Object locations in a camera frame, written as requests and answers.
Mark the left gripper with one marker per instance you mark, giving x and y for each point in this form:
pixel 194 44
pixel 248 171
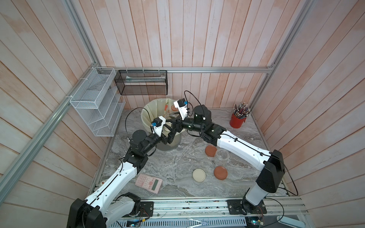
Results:
pixel 169 139

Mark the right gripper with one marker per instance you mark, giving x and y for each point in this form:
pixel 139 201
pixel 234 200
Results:
pixel 177 122

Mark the brown jar lid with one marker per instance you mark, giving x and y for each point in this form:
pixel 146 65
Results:
pixel 220 173
pixel 210 151

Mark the cream jar lid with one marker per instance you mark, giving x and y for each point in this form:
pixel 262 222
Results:
pixel 199 175

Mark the oatmeal jar with brown lid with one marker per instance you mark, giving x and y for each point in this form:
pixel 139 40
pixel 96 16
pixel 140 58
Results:
pixel 222 156

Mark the oatmeal jar with cream lid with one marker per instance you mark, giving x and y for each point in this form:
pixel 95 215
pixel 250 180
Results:
pixel 171 117

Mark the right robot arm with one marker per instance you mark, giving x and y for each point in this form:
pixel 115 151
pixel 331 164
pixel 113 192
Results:
pixel 270 164

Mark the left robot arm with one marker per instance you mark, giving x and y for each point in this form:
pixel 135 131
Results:
pixel 119 176

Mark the grey trash bin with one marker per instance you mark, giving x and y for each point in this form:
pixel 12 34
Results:
pixel 170 146

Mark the pink calculator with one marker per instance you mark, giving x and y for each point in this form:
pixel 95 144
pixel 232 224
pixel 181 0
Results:
pixel 149 183

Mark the red pencil cup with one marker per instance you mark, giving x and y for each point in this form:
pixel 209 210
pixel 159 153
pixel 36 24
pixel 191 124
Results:
pixel 236 122

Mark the bundle of pencils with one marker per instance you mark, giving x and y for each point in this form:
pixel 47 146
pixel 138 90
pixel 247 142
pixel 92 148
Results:
pixel 242 111

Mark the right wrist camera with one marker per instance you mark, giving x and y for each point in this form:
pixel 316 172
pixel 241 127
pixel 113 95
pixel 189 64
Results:
pixel 182 106

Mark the black wire mesh basket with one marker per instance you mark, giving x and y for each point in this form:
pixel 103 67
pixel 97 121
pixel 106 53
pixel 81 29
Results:
pixel 142 82

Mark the white wire mesh shelf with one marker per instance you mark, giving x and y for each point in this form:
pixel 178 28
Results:
pixel 97 101

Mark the horizontal aluminium frame bar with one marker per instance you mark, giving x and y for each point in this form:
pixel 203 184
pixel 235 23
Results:
pixel 217 69

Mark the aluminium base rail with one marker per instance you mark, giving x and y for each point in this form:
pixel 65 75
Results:
pixel 184 207

